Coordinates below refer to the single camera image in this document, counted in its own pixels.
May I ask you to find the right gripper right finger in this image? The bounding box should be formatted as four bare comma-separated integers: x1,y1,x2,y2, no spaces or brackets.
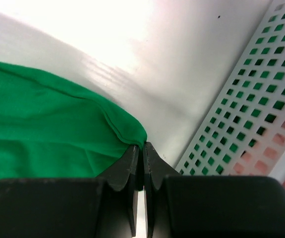
142,142,285,238

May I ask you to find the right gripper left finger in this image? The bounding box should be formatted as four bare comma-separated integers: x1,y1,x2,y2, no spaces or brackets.
0,146,139,238

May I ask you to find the green t shirt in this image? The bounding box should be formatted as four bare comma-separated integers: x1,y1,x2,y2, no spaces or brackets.
0,62,147,179

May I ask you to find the white plastic basket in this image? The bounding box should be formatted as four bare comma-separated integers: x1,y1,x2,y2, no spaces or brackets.
176,0,285,182

